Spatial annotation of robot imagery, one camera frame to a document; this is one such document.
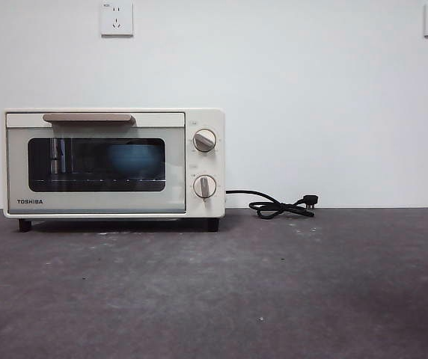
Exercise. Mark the beige oven knob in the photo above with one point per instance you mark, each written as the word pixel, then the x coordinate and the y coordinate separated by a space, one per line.
pixel 204 140
pixel 204 186

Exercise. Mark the blue bowl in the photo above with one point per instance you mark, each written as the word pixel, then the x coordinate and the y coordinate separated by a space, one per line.
pixel 132 161

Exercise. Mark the cream toaster oven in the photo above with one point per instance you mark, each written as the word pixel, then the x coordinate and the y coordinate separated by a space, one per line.
pixel 219 164

